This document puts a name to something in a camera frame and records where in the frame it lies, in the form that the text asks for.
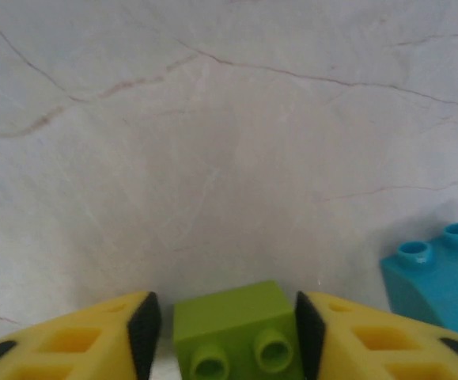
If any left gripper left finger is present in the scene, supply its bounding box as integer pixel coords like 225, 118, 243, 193
0, 291, 161, 380

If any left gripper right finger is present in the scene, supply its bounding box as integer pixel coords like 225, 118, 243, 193
294, 290, 458, 380

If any small green lego brick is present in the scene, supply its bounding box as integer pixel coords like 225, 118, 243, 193
172, 279, 305, 380

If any light blue curved lego brick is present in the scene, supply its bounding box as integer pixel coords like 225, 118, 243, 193
379, 222, 458, 350

